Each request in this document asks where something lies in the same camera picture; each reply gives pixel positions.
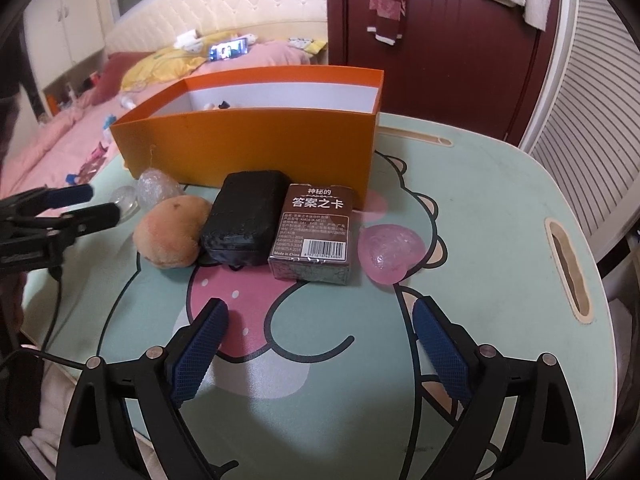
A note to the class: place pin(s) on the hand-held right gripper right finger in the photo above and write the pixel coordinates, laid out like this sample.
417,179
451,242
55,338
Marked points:
442,355

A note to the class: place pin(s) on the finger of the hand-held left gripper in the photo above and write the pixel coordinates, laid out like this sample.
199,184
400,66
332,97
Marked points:
95,215
70,195

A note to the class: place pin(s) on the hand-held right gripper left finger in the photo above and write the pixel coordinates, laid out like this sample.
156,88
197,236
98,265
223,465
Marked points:
200,350

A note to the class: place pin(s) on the clear heart-shaped case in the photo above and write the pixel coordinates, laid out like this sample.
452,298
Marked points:
126,199

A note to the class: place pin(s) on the bubble wrap bundle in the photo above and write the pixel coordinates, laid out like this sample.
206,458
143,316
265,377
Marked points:
157,190

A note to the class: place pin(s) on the orange plush toy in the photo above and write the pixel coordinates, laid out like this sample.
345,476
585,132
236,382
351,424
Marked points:
170,235

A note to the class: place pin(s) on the pink heart-shaped case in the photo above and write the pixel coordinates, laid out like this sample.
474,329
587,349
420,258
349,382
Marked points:
392,252

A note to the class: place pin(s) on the black box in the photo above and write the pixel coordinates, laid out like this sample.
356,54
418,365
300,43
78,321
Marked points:
245,215

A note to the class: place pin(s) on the brown card box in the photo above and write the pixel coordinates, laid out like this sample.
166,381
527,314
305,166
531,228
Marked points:
315,225

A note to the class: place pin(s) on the orange cardboard box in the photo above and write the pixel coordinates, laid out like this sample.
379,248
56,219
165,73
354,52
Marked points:
250,145

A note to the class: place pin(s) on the light green cartoon desktop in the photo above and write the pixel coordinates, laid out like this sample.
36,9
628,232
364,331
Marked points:
325,360

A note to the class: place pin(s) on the pink blanket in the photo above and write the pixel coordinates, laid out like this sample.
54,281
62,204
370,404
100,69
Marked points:
60,145

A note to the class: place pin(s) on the small pink item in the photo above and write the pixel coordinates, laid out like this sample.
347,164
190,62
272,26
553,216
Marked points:
99,151

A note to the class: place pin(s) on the small blue toy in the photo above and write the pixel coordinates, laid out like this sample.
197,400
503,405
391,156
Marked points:
108,121

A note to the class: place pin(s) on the dark red pillow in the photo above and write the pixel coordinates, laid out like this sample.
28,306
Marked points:
115,75

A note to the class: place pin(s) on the yellow pillow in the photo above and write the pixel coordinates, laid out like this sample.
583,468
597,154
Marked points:
160,67

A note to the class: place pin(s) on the white cupboard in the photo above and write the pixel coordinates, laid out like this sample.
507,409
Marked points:
65,25

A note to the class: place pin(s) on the smartphone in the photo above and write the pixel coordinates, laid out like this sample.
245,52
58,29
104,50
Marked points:
229,50

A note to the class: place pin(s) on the cream tufted headboard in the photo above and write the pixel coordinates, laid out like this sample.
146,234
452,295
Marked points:
250,0

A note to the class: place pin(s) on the yellow patterned cloth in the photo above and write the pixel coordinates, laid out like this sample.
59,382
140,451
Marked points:
307,45

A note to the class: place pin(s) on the dark red wardrobe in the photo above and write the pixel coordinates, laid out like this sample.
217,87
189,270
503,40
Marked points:
450,60

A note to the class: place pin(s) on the red striped scarf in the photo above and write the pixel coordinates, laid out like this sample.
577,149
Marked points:
387,0

